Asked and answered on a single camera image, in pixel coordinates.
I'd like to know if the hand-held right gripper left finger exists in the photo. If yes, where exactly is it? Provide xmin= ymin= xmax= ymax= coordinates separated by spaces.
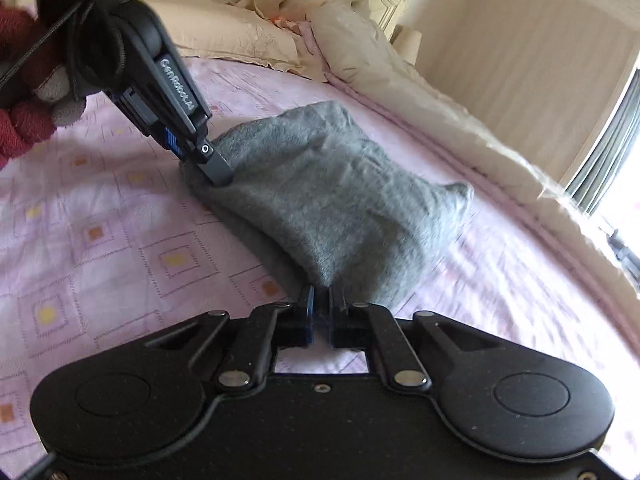
xmin=142 ymin=285 xmax=317 ymax=390

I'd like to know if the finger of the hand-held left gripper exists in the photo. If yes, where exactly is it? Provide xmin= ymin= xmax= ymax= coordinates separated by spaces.
xmin=187 ymin=120 xmax=236 ymax=189
xmin=150 ymin=127 xmax=193 ymax=163

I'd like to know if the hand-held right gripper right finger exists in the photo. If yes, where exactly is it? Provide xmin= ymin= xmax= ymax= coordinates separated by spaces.
xmin=327 ymin=285 xmax=505 ymax=392

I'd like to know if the grey argyle sweater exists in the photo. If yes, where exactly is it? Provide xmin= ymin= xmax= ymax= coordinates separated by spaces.
xmin=180 ymin=100 xmax=476 ymax=311

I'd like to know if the dark clothes pile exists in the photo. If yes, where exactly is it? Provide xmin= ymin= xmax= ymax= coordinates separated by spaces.
xmin=606 ymin=229 xmax=640 ymax=288

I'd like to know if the person's left hand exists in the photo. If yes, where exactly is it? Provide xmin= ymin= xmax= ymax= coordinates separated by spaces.
xmin=0 ymin=2 xmax=90 ymax=170

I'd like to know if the cream pillow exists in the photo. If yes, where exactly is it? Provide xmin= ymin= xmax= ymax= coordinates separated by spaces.
xmin=142 ymin=0 xmax=307 ymax=70

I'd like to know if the pink patterned bed sheet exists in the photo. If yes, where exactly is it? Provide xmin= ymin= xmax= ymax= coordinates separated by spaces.
xmin=0 ymin=2 xmax=640 ymax=466

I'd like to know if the beige duvet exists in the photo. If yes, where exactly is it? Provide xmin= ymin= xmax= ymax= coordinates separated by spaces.
xmin=305 ymin=2 xmax=640 ymax=293

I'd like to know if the cream table lamp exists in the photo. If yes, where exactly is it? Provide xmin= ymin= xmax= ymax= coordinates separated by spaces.
xmin=392 ymin=25 xmax=424 ymax=67

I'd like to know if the grey-green curtain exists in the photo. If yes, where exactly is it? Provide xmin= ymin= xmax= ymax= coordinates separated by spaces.
xmin=564 ymin=74 xmax=640 ymax=217

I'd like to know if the black cord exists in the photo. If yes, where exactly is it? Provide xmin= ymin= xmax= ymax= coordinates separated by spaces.
xmin=0 ymin=0 xmax=131 ymax=93

